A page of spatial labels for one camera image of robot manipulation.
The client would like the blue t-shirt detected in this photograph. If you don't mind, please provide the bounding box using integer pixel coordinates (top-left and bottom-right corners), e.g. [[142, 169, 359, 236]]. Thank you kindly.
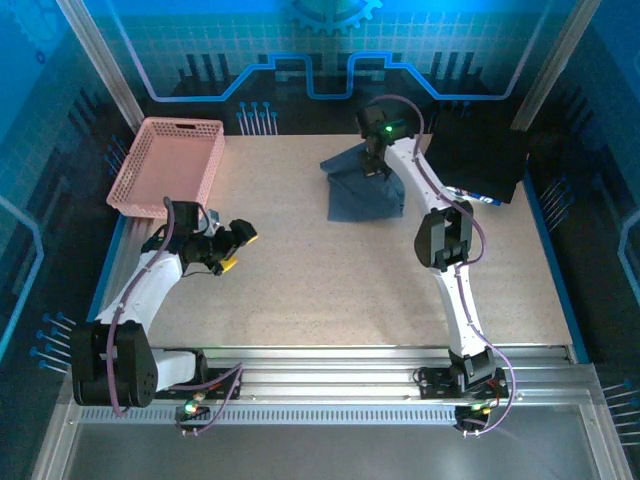
[[319, 142, 406, 224]]

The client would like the blue table edge strip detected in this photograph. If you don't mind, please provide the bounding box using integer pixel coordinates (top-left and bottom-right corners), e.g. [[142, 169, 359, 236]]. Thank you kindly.
[[87, 214, 127, 322], [522, 168, 591, 365]]

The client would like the black folded t-shirt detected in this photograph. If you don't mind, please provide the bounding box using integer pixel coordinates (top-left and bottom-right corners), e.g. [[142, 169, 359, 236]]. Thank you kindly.
[[427, 107, 532, 205]]

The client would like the pink plastic basket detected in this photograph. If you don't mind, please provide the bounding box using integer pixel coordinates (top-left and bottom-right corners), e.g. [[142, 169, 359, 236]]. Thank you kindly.
[[105, 117, 226, 220]]

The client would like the folded garment with white print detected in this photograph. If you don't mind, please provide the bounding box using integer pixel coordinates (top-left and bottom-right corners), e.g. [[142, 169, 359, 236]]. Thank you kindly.
[[446, 184, 503, 207]]

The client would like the left connector board with LED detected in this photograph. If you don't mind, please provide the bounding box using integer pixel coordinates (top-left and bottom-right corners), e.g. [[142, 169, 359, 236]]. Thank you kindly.
[[174, 397, 212, 437]]

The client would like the connector board with led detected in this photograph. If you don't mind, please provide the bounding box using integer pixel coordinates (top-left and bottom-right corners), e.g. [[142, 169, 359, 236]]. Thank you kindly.
[[453, 402, 495, 440], [174, 397, 212, 437]]

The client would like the perforated metal strip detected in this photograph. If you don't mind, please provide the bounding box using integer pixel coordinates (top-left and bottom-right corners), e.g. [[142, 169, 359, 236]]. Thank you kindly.
[[79, 407, 459, 426]]

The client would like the right connector board with LED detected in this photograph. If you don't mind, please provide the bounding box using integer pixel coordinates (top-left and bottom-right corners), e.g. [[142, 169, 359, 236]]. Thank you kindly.
[[453, 402, 495, 440]]

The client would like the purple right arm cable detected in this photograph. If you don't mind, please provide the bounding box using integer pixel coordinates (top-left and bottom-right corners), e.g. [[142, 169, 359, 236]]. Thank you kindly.
[[367, 94, 516, 439]]

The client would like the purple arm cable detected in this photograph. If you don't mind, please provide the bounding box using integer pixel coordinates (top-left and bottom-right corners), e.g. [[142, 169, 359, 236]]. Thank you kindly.
[[367, 94, 516, 439], [105, 196, 246, 436]]

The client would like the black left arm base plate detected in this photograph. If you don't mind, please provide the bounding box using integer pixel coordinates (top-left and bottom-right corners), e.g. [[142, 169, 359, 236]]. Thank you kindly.
[[154, 366, 245, 401]]

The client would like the aluminium rail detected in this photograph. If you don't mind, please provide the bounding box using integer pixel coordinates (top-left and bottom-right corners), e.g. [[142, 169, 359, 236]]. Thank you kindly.
[[62, 344, 604, 407]]

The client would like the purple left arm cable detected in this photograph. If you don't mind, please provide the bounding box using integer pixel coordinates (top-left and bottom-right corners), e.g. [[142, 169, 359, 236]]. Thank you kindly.
[[105, 196, 246, 436]]

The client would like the aluminium frame post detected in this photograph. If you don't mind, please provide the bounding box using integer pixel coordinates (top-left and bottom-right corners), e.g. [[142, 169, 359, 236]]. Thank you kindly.
[[54, 0, 147, 132], [509, 0, 600, 132]]

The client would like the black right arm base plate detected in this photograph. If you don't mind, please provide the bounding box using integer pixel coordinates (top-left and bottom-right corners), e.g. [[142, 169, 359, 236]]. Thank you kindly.
[[413, 363, 510, 401]]

